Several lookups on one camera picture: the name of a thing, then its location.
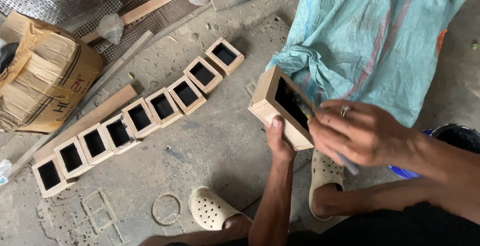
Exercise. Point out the person's right hand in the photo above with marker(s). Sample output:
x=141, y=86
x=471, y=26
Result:
x=365, y=135

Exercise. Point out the person's left hand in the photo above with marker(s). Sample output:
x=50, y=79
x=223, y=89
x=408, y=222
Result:
x=279, y=146

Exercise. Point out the person's right fingers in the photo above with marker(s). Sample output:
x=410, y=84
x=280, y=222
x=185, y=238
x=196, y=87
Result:
x=330, y=127

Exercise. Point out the black-lined wooden box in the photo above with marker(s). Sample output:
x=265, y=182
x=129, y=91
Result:
x=268, y=101

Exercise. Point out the beige perforated clog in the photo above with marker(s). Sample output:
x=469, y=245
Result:
x=208, y=210
x=324, y=172

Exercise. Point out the person's right leg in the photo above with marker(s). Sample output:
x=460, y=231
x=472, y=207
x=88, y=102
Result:
x=375, y=197

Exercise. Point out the teal woven sack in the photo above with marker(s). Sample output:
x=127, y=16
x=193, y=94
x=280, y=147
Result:
x=356, y=31

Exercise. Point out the person's black shorts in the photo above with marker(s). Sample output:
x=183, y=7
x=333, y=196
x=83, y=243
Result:
x=393, y=229

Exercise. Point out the blue paint bucket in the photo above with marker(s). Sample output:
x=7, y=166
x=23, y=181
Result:
x=459, y=135

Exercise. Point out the row of wooden boxes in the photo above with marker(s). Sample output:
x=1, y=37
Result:
x=139, y=117

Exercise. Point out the light wooden strip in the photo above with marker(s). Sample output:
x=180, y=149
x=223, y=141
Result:
x=150, y=5

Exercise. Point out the long thin wooden slat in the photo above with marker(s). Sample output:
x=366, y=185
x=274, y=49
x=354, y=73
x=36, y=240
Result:
x=112, y=69

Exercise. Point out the short brown wooden plank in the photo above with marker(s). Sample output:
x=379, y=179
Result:
x=93, y=116

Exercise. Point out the crumpled clear plastic bag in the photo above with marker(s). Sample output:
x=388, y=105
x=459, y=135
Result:
x=110, y=28

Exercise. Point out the brown cardboard carton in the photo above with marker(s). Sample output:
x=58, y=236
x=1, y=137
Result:
x=48, y=77

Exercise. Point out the crumpled plastic wrapper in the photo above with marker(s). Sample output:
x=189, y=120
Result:
x=4, y=171

